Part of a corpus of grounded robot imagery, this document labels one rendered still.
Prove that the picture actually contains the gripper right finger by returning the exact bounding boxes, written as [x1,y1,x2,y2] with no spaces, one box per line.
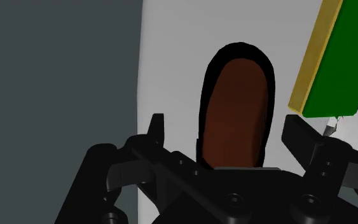
[281,114,358,218]

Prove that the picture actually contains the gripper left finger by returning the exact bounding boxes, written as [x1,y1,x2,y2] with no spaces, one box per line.
[53,113,212,224]

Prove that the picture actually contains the small white and grey object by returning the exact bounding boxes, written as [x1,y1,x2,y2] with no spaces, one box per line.
[322,116,345,137]

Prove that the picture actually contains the black and brown oval dish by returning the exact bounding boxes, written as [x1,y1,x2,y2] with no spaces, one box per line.
[196,41,276,171]

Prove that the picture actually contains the green book with yellow pages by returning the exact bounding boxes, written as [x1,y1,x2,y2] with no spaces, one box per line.
[287,0,358,118]

